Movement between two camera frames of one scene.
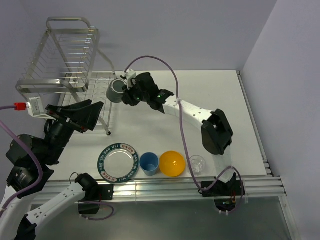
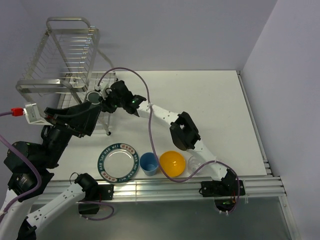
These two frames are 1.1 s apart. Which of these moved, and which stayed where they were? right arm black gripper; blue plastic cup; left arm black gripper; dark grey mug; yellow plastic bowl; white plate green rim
Moved: dark grey mug; right arm black gripper
Stayed: left arm black gripper; yellow plastic bowl; white plate green rim; blue plastic cup
